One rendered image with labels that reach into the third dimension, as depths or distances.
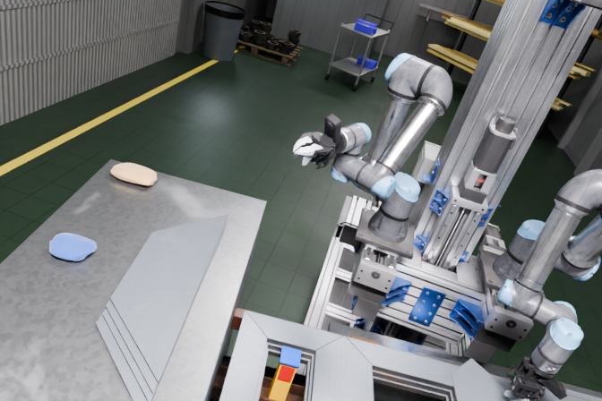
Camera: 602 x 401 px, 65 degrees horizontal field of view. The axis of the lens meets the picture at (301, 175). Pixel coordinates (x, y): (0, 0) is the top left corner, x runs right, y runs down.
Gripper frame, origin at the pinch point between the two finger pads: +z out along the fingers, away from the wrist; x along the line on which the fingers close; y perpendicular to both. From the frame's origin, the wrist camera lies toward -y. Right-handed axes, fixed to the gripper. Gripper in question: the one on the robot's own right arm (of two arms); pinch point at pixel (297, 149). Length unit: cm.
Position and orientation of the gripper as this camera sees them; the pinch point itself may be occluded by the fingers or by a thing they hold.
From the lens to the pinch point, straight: 127.7
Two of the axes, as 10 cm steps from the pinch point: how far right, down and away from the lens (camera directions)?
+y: -3.5, 7.8, 5.3
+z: -6.2, 2.3, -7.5
